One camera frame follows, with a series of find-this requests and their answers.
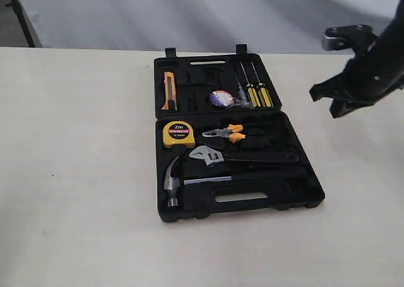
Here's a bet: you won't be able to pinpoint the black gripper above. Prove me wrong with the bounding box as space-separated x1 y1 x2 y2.
309 15 403 119

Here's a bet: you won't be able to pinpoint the black electrical tape roll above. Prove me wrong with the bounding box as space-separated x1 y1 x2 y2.
208 90 253 109

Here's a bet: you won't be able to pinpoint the black plastic tool case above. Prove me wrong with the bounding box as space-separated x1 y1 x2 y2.
154 44 325 223

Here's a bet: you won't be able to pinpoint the black handled adjustable wrench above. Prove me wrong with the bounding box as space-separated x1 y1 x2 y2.
189 146 299 168

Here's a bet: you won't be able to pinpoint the claw hammer black grip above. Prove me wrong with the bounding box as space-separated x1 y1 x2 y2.
163 156 308 208

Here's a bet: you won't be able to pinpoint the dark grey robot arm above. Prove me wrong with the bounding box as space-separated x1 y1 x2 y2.
309 0 403 119

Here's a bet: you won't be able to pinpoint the yellow black screwdriver right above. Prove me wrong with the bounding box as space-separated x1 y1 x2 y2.
251 62 273 107

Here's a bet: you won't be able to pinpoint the yellow black screwdriver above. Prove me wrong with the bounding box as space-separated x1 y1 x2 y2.
240 62 261 107
251 62 273 107

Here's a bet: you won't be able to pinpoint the yellow black screwdriver left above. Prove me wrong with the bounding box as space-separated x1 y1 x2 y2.
240 62 261 107

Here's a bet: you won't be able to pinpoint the clear voltage tester screwdriver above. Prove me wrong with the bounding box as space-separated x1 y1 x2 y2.
234 71 248 103

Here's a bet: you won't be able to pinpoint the white backdrop cloth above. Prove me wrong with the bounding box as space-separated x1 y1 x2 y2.
19 0 399 54

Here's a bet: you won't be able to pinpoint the orange utility knife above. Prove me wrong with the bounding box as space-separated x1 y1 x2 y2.
161 71 177 110

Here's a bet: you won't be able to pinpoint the yellow tape measure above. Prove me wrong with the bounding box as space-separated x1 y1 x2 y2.
162 120 196 148

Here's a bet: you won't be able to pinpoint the black backdrop stand pole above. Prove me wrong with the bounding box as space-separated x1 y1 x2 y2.
4 0 36 48

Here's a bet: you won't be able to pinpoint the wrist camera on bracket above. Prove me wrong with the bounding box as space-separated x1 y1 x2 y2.
321 25 377 56

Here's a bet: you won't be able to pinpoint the orange handled pliers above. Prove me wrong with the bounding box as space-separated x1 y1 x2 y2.
202 124 246 144

